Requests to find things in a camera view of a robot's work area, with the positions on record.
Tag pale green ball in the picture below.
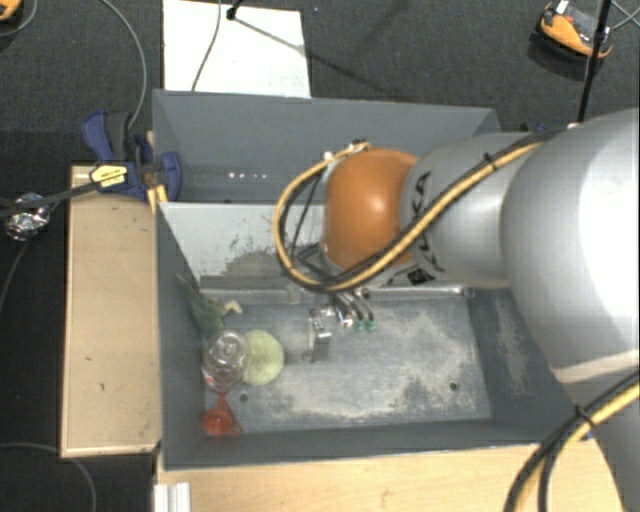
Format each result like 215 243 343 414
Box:
241 328 286 388

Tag grey metal bin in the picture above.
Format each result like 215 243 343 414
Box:
149 88 577 472

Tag clear glass with red stem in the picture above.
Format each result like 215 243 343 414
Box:
199 329 249 437

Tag green toy vegetable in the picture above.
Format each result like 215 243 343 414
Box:
175 272 245 342

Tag pale wood flat board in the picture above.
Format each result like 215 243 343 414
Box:
59 164 164 459

